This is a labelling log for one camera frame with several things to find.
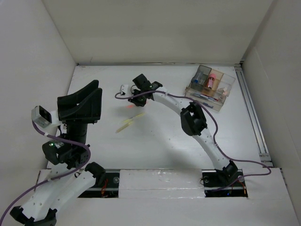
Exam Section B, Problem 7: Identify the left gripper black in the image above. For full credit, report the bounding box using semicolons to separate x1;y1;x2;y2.
59;80;103;148

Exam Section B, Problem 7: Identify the yellow highlighter pen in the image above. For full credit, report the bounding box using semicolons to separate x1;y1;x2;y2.
121;113;145;123

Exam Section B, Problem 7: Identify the pale yellow pen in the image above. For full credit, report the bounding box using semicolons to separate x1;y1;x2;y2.
116;122;132;133

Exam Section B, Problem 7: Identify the white correction fluid bottle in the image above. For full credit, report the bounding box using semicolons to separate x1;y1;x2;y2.
191;71;203;83

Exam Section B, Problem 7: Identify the thin blue refill pen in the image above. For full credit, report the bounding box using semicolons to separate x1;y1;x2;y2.
191;93;218;101

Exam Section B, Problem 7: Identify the blue ballpoint pen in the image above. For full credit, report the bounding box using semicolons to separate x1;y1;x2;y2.
200;102;214;109

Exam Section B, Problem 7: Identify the red gel pen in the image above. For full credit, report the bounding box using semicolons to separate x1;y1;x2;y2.
201;95;219;102

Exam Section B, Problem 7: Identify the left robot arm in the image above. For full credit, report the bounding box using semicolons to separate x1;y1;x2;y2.
6;80;106;226

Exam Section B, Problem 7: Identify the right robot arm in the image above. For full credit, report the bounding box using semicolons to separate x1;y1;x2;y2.
120;74;238;186

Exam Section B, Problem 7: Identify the clear plastic desk organizer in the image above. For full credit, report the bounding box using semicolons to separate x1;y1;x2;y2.
185;65;236;111

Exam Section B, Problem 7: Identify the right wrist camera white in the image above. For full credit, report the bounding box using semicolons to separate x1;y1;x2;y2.
120;84;129;95

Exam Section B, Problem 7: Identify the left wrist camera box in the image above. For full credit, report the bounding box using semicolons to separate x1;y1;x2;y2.
31;105;61;129

